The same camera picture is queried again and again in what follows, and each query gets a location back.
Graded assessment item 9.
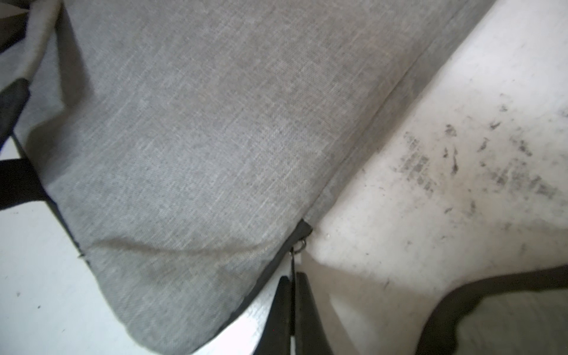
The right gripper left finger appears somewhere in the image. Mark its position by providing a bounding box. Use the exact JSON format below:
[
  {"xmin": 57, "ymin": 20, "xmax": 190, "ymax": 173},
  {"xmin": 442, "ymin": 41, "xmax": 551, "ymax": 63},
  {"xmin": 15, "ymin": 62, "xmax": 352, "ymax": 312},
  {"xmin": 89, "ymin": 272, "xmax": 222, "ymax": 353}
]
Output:
[{"xmin": 253, "ymin": 277, "xmax": 292, "ymax": 355}]

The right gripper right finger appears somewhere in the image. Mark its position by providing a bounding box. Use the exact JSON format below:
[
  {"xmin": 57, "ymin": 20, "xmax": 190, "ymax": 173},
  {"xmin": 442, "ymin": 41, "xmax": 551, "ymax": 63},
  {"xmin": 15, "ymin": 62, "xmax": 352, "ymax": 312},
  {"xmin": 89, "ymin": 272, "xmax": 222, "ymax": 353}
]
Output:
[{"xmin": 294, "ymin": 272, "xmax": 333, "ymax": 355}]

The grey laptop bag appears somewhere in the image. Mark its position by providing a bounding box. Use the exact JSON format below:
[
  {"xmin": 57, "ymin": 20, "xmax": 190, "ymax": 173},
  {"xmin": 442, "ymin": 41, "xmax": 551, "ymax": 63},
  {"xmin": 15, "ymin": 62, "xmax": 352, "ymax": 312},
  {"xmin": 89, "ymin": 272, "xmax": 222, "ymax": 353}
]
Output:
[
  {"xmin": 416, "ymin": 265, "xmax": 567, "ymax": 354},
  {"xmin": 1, "ymin": 1, "xmax": 491, "ymax": 354}
]

